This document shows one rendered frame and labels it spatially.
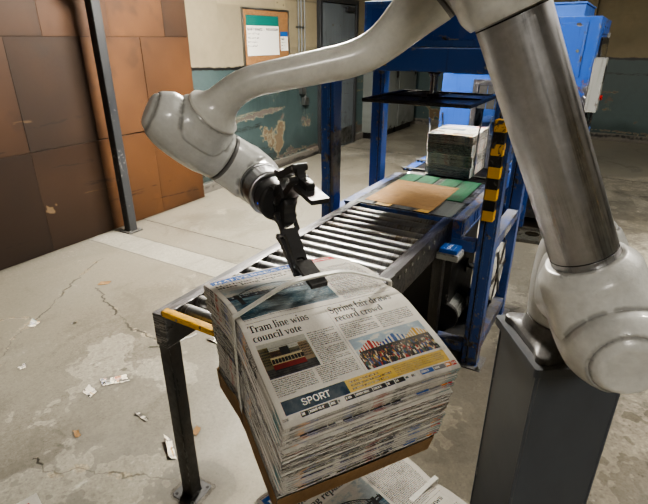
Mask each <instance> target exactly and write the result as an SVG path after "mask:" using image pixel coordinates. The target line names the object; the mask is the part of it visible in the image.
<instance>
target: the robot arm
mask: <svg viewBox="0 0 648 504"><path fill-rule="evenodd" d="M455 15H456V17H457V19H458V21H459V23H460V25H461V26H462V27H463V28H464V29H465V30H467V31H468V32H469V33H472V32H475V33H476V36H477V39H478V42H479V45H480V48H481V51H482V54H483V57H484V61H485V64H486V67H487V70H488V73H489V76H490V79H491V82H492V85H493V88H494V91H495V94H496V97H497V101H498V104H499V107H500V110H501V113H502V116H503V119H504V122H505V125H506V128H507V131H508V134H509V138H510V141H511V144H512V147H513V150H514V153H515V156H516V159H517V162H518V165H519V168H520V171H521V174H522V178H523V181H524V184H525V187H526V190H527V193H528V196H529V199H530V202H531V205H532V208H533V211H534V215H535V218H536V221H537V224H538V227H539V230H540V233H541V236H542V239H541V241H540V243H539V246H538V249H537V253H536V257H535V261H534V265H533V269H532V275H531V280H530V287H529V298H528V306H527V310H526V313H516V312H509V313H507V314H506V315H505V322H507V323H508V324H509V325H511V326H512V327H513V328H514V330H515V331H516V332H517V334H518V335H519V336H520V338H521V339H522V340H523V342H524V343H525V344H526V345H527V347H528V348H529V349H530V351H531V352H532V354H533V356H534V360H535V362H536V363H537V364H539V365H542V366H552V365H555V364H566V365H567V366H568V367H569V368H570V369H571V370H572V371H573V372H574V373H575V374H576V375H577V376H578V377H579V378H581V379H582V380H583V381H585V382H586V383H588V384H590V385H591V386H593V387H595V388H597V389H599V390H602V391H604V392H609V393H620V394H633V393H639V392H643V391H645V390H648V266H647V264H646V261H645V259H644V257H643V256H642V254H641V253H639V252H638V251H637V250H635V249H634V248H632V247H630V246H629V243H628V241H627V238H626V236H625V234H624V232H623V230H622V228H621V227H619V226H618V225H617V224H616V222H615V221H614V220H613V216H612V213H611V209H610V205H609V202H608V198H607V194H606V191H605V187H604V183H603V180H602V176H601V173H600V169H599V165H598V162H597V158H596V154H595V151H594V147H593V143H592V140H591V136H590V132H589V129H588V125H587V121H586V118H585V114H584V110H583V107H582V103H581V100H580V96H579V92H578V89H577V85H576V81H575V78H574V74H573V70H572V67H571V63H570V59H569V56H568V52H567V48H566V45H565V41H564V37H563V34H562V30H561V27H560V23H559V19H558V16H557V12H556V8H555V5H554V1H553V0H392V2H391V3H390V4H389V6H388V7H387V9H386V10H385V11H384V13H383V14H382V15H381V17H380V18H379V19H378V21H377V22H376V23H375V24H374V25H373V26H372V27H371V28H370V29H369V30H367V31H366V32H365V33H363V34H362V35H360V36H358V37H356V38H354V39H352V40H349V41H347V42H344V43H340V44H337V45H333V46H328V47H324V48H320V49H315V50H311V51H307V52H302V53H298V54H294V55H289V56H285V57H281V58H276V59H272V60H268V61H263V62H259V63H256V64H252V65H249V66H246V67H243V68H241V69H238V70H236V71H234V72H232V73H231V74H229V75H227V76H226V77H224V78H223V79H221V80H220V81H219V82H217V83H216V84H215V85H214V86H212V87H211V88H210V89H208V90H205V91H200V90H194V91H192V92H191V93H190V94H185V95H183V96H182V95H180V94H179V93H177V92H173V91H160V92H158V93H156V94H153V95H152V96H151V97H150V99H149V101H148V102H147V105H146V107H145V109H144V112H143V115H142V119H141V124H142V126H143V129H144V131H145V134H146V135H147V137H148V138H149V139H150V140H151V142H152V143H153V144H154V145H156V146H157V147H158V148H159V149H160V150H161V151H163V152H164V153H165V154H167V155H168V156H170V157H171V158H172V159H174V160H175V161H177V162H178V163H180V164H182V165H183V166H185V167H187V168H189V169H191V170H192V171H194V172H197V173H200V174H202V175H204V176H206V177H208V178H210V179H211V180H213V181H214V182H216V183H218V184H219V185H220V186H222V187H223V188H225V189H226V190H228V191H229V192H230V193H231V194H233V195H234V196H236V197H239V198H240V199H242V200H243V201H245V202H247V203H248V204H249V205H250V206H251V207H252V209H253V210H254V211H256V212H257V213H259V214H262V215H263V216H265V217H266V218H268V219H270V220H272V221H275V222H276V223H277V225H278V228H279V231H280V234H276V239H277V241H278V242H279V244H280V246H281V248H282V250H283V253H284V255H285V257H286V260H287V262H288V265H289V267H290V269H291V272H292V274H293V276H294V277H296V276H302V277H304V276H308V275H312V274H316V273H321V272H320V270H319V269H318V268H317V266H316V265H315V264H314V263H313V261H312V260H311V259H309V260H308V259H307V256H306V253H305V250H304V247H303V244H302V241H301V238H300V235H299V232H298V231H299V230H300V227H299V224H298V221H297V218H296V217H297V214H296V205H297V199H298V197H299V196H301V197H302V198H304V199H305V200H306V201H307V202H308V203H309V204H310V205H318V204H324V203H329V201H330V198H329V197H328V196H327V195H326V194H324V193H323V192H322V191H321V190H319V189H318V188H317V187H316V186H315V184H314V182H313V181H312V180H310V179H309V176H308V175H306V172H305V171H306V170H308V165H307V163H299V164H292V165H290V166H288V167H286V168H283V169H279V168H278V166H277V165H276V163H275V162H274V161H273V160H272V159H271V158H270V157H269V156H268V155H267V154H265V153H264V152H263V151H262V150H261V149H260V148H258V147H257V146H255V145H252V144H250V143H249V142H247V141H245V140H244V139H242V138H240V137H239V136H237V135H236V134H234V133H235V131H236V130H237V125H236V122H235V118H236V114H237V112H238V111H239V109H240V108H241V107H242V106H243V105H244V104H245V103H247V102H248V101H250V100H251V99H254V98H256V97H259V96H262V95H266V94H271V93H276V92H281V91H287V90H292V89H297V88H303V87H308V86H314V85H319V84H325V83H330V82H335V81H340V80H345V79H350V78H353V77H357V76H360V75H363V74H366V73H368V72H371V71H373V70H375V69H377V68H379V67H381V66H383V65H385V64H386V63H388V62H390V61H391V60H393V59H394V58H396V57H397V56H399V55H400V54H401V53H403V52H404V51H406V50H407V49H408V48H410V47H411V46H412V45H414V44H415V43H417V42H418V41H419V40H421V39H422V38H424V37H425V36H426V35H428V34H429V33H431V32H432V31H434V30H435V29H437V28H438V27H440V26H441V25H443V24H444V23H446V22H447V21H449V20H450V19H451V18H452V17H454V16H455ZM293 176H295V177H293ZM292 224H294V227H293V228H288V227H290V226H291V225H292Z"/></svg>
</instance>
